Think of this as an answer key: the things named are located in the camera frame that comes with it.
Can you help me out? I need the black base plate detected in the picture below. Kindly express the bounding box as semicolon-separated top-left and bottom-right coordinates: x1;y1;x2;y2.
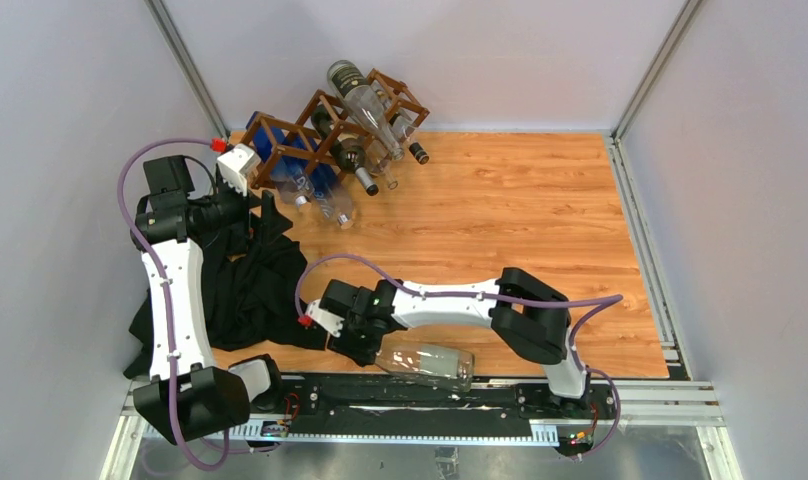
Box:
251;374;617;438

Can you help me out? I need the black cloth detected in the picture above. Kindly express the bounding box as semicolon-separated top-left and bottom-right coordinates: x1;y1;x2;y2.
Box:
122;221;328;380

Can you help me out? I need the blue glass bottle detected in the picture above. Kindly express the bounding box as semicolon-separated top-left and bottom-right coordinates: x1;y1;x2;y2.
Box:
246;111;354;229

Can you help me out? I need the clear bottle lower left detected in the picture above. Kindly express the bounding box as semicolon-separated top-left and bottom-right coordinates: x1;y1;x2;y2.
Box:
270;157;314;212

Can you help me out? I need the dark green wine bottle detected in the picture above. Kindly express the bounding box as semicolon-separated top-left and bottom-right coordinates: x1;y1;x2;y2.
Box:
310;105;379;196

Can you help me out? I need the clear bottle dark label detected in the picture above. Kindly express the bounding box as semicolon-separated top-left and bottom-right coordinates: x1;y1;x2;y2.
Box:
326;60;404;160
374;340;475;392

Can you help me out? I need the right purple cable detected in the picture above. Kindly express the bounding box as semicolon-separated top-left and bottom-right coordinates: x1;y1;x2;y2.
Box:
294;253;625;461

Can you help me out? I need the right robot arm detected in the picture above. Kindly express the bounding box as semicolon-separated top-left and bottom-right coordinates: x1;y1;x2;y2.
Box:
305;267;591;418

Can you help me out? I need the brown wooden wine rack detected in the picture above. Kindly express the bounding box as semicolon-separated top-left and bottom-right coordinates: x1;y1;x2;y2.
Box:
232;60;429;188

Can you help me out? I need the clear bottle black cap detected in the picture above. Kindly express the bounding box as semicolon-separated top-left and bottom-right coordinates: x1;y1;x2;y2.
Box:
372;81;430;164

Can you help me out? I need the clear bottle middle lower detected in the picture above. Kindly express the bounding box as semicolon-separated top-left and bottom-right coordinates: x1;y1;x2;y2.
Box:
366;140;399;190

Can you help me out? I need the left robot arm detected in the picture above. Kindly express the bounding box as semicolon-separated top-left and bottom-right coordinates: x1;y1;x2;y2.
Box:
132;152;287;445

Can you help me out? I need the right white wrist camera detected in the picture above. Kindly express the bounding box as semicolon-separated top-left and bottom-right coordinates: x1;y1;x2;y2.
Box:
298;299;344;338

